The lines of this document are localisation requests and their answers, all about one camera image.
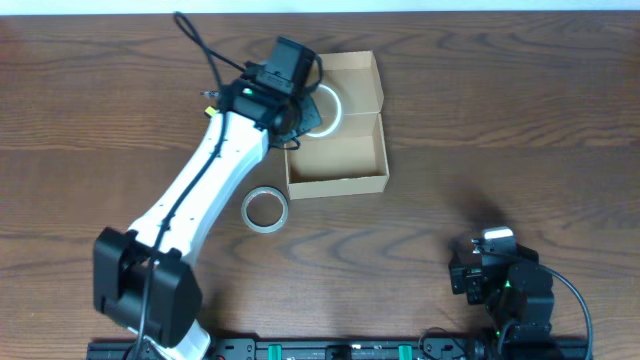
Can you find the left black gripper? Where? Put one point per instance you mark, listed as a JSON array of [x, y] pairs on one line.
[[312, 118]]

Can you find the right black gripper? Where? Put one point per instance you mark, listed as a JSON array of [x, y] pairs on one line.
[[471, 274]]

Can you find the beige masking tape roll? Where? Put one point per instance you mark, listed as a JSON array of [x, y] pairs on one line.
[[330, 110]]

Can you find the brown cardboard box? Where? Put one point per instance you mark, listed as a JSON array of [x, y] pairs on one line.
[[352, 160]]

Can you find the clear tape roll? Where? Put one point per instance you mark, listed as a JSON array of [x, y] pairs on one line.
[[265, 210]]

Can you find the yellow highlighter marker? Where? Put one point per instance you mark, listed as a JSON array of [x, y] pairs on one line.
[[210, 112]]

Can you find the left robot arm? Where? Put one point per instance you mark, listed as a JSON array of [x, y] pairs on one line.
[[143, 277]]

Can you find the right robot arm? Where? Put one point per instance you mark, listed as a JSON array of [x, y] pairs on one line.
[[516, 293]]

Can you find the black ballpoint pen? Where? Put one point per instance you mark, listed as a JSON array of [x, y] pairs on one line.
[[210, 94]]

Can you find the black mounting rail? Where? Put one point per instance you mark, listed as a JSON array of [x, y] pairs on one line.
[[430, 348]]

